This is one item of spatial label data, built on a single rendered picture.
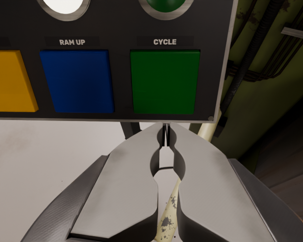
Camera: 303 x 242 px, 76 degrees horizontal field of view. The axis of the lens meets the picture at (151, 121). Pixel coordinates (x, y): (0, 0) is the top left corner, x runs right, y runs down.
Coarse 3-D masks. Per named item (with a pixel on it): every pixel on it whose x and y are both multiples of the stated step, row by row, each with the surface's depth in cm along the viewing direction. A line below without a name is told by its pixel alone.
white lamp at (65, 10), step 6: (48, 0) 19; (54, 0) 19; (60, 0) 19; (66, 0) 19; (72, 0) 19; (78, 0) 19; (54, 6) 19; (60, 6) 19; (66, 6) 19; (72, 6) 19; (78, 6) 19; (60, 12) 19; (66, 12) 19
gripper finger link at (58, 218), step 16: (96, 160) 9; (80, 176) 8; (96, 176) 8; (64, 192) 7; (80, 192) 7; (48, 208) 7; (64, 208) 7; (80, 208) 7; (32, 224) 6; (48, 224) 6; (64, 224) 6; (32, 240) 6; (48, 240) 6; (64, 240) 6; (80, 240) 6
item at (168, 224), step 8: (200, 128) 63; (208, 128) 61; (208, 136) 59; (176, 184) 53; (176, 192) 52; (168, 200) 52; (176, 200) 50; (168, 208) 50; (176, 208) 49; (168, 216) 48; (176, 216) 49; (160, 224) 48; (168, 224) 47; (176, 224) 48; (160, 232) 47; (168, 232) 47; (160, 240) 46; (168, 240) 46
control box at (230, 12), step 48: (0, 0) 19; (96, 0) 19; (144, 0) 19; (192, 0) 18; (0, 48) 22; (48, 48) 22; (96, 48) 21; (144, 48) 21; (192, 48) 21; (48, 96) 24
